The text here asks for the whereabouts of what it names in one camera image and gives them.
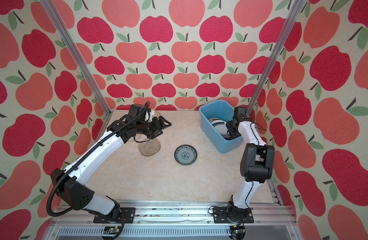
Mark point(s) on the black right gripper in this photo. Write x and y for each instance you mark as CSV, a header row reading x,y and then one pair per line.
x,y
229,124

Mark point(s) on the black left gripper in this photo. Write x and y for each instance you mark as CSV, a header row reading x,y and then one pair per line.
x,y
157,133

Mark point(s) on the green red rim plate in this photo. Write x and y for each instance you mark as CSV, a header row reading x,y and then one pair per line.
x,y
220,125

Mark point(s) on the blue floral small plate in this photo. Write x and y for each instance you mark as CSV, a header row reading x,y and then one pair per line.
x,y
185,155

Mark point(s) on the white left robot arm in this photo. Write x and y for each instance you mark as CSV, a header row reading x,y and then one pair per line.
x,y
70,191

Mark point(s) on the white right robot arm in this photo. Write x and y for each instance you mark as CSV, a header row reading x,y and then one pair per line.
x,y
256,165

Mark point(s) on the blue plastic bin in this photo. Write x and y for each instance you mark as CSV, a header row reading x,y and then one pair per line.
x,y
214,117

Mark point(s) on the smoky glass plate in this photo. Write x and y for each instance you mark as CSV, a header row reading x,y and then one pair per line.
x,y
149,148

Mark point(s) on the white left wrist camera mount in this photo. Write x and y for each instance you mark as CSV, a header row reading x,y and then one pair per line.
x,y
149,115

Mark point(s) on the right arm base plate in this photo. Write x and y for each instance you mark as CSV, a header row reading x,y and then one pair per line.
x,y
220,215

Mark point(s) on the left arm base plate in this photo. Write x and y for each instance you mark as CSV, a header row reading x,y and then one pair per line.
x,y
127,216

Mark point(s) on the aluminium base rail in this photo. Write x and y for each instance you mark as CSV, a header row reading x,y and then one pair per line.
x,y
177,221

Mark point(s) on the right aluminium corner post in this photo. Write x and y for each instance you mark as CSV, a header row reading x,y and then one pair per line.
x,y
278,47

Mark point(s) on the aluminium corner post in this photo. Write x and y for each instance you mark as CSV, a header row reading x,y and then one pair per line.
x,y
63,31
278,47

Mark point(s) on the left aluminium corner post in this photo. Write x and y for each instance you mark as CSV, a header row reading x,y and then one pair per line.
x,y
63,31

